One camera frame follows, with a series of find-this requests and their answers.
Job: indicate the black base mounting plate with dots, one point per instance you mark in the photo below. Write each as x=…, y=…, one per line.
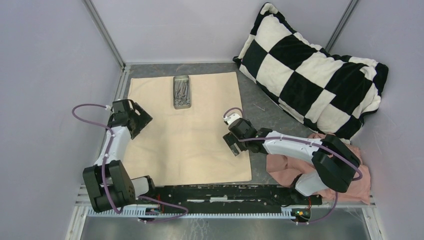
x=230, y=198

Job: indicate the pink crumpled cloth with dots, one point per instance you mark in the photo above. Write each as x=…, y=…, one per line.
x=285, y=170

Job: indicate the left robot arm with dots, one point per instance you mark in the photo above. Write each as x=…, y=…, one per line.
x=107, y=182

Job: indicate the black white checkered pillow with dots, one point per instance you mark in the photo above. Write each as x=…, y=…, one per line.
x=327, y=93

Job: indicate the beige cloth wrap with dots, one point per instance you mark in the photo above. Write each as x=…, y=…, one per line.
x=186, y=146

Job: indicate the metal instrument tray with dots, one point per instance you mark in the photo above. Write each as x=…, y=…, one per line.
x=182, y=97

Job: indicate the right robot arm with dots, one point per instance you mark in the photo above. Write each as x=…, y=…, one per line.
x=335, y=165

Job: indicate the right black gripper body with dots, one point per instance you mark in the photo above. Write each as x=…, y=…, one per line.
x=231, y=139

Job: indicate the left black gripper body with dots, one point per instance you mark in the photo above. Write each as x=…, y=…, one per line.
x=141, y=121

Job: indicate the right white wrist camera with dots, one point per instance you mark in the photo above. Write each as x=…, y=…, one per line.
x=232, y=117

